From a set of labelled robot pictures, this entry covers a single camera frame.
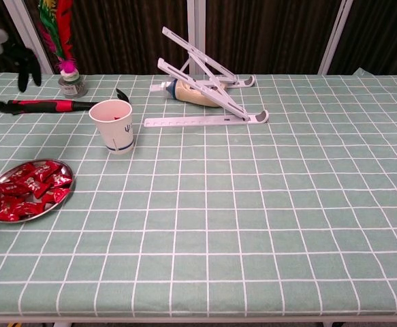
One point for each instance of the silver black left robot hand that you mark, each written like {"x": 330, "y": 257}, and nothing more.
{"x": 11, "y": 56}

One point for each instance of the white paper cup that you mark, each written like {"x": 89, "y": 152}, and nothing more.
{"x": 116, "y": 139}

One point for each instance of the white folding laptop stand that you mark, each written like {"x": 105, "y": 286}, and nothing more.
{"x": 198, "y": 121}

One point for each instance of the colourful feather shuttlecock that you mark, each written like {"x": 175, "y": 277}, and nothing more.
{"x": 63, "y": 34}

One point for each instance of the small glass jar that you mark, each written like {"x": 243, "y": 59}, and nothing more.
{"x": 72, "y": 89}

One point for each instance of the red black claw hammer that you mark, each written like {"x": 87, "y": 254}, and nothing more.
{"x": 62, "y": 106}

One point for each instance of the round metal plate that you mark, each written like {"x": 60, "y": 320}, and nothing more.
{"x": 65, "y": 168}

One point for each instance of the mayonnaise squeeze bottle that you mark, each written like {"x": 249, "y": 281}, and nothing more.
{"x": 189, "y": 95}

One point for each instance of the green checked tablecloth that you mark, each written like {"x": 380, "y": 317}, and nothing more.
{"x": 218, "y": 204}

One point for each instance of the white metal frame post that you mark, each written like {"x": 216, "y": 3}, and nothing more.
{"x": 336, "y": 34}
{"x": 19, "y": 13}
{"x": 195, "y": 17}

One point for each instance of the white metal table frame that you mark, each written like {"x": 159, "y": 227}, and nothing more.
{"x": 198, "y": 321}

